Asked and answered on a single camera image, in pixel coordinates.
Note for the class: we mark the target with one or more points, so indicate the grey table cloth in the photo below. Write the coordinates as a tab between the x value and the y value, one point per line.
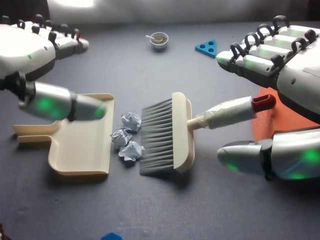
175	200

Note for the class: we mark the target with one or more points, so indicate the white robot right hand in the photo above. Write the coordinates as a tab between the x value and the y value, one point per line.
300	82

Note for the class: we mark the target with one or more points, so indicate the small white spoon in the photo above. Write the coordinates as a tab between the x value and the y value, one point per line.
150	37

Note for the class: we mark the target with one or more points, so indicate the small white bowl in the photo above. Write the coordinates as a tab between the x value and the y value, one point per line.
158	43

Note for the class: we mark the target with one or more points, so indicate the white backdrop sheet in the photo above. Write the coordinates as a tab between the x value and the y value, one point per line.
175	10

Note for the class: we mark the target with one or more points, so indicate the orange foam block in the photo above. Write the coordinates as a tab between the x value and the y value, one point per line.
267	125

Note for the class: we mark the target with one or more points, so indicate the cream plastic dustpan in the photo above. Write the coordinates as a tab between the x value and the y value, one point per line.
82	145

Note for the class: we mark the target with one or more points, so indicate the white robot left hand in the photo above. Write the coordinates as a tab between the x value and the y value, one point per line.
25	47

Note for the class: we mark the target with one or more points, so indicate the white paper ball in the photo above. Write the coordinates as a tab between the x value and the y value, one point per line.
131	121
121	137
131	151

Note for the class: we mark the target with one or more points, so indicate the blue triangle block with holes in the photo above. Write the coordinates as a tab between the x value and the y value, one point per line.
206	50

